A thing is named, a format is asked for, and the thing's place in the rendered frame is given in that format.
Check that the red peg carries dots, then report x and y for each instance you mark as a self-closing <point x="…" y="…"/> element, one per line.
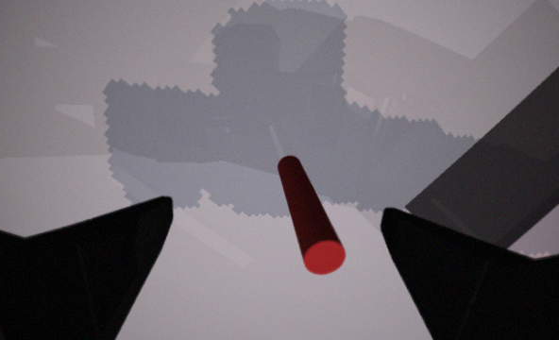
<point x="321" y="249"/>

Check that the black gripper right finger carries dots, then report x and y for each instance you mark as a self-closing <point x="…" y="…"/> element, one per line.
<point x="468" y="289"/>

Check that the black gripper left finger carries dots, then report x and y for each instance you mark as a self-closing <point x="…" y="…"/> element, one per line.
<point x="79" y="282"/>

